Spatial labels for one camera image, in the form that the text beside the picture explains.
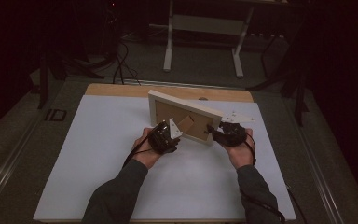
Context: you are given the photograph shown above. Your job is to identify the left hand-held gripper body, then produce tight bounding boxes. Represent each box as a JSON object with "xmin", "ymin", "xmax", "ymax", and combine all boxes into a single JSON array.
[{"xmin": 148, "ymin": 118, "xmax": 184, "ymax": 155}]

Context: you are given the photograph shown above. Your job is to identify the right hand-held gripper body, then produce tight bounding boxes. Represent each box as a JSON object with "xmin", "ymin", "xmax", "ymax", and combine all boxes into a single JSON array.
[{"xmin": 217, "ymin": 111, "xmax": 255, "ymax": 147}]

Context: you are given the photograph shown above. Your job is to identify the light wooden picture frame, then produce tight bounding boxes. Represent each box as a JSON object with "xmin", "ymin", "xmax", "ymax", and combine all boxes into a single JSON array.
[{"xmin": 147, "ymin": 89, "xmax": 224, "ymax": 147}]

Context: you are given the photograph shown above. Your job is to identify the person's left hand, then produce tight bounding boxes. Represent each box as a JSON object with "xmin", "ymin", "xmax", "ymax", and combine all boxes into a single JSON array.
[{"xmin": 131, "ymin": 127, "xmax": 164, "ymax": 170}]

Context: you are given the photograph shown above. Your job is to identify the person's right hand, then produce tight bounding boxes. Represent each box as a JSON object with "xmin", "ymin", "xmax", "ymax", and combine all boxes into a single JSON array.
[{"xmin": 222, "ymin": 129, "xmax": 255, "ymax": 170}]

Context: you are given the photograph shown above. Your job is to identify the white table mat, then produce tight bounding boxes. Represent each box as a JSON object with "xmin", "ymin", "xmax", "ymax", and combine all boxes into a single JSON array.
[{"xmin": 33, "ymin": 94, "xmax": 297, "ymax": 222}]

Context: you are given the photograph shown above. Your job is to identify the black metal stand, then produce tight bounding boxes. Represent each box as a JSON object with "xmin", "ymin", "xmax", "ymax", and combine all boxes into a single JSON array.
[
  {"xmin": 245, "ymin": 31, "xmax": 310, "ymax": 127},
  {"xmin": 36, "ymin": 46, "xmax": 119, "ymax": 110}
]

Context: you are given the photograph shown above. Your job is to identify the black floor socket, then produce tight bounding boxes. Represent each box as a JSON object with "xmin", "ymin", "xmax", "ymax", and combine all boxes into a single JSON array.
[{"xmin": 45, "ymin": 108, "xmax": 68, "ymax": 122}]

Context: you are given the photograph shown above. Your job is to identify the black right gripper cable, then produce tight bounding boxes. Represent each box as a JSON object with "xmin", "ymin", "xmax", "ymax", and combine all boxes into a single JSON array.
[{"xmin": 239, "ymin": 132, "xmax": 307, "ymax": 224}]

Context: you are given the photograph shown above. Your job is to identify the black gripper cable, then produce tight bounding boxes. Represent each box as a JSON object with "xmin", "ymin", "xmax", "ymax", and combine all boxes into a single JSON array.
[
  {"xmin": 239, "ymin": 132, "xmax": 307, "ymax": 224},
  {"xmin": 122, "ymin": 133, "xmax": 155, "ymax": 169}
]

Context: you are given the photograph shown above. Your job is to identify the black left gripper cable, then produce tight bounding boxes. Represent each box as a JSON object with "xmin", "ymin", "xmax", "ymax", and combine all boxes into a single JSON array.
[{"xmin": 122, "ymin": 133, "xmax": 155, "ymax": 169}]

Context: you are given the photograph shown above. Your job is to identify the black floor cables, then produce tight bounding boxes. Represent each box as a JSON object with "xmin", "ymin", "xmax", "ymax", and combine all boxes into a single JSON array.
[{"xmin": 111, "ymin": 40, "xmax": 143, "ymax": 87}]

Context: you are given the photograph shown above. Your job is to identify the metal floor rail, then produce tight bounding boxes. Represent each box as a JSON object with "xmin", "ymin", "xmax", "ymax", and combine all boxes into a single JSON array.
[
  {"xmin": 283, "ymin": 96, "xmax": 346, "ymax": 224},
  {"xmin": 0, "ymin": 118, "xmax": 41, "ymax": 213}
]

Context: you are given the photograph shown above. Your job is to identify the white metal desk frame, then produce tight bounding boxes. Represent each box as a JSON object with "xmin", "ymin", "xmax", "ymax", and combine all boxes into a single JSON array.
[{"xmin": 162, "ymin": 0, "xmax": 255, "ymax": 78}]

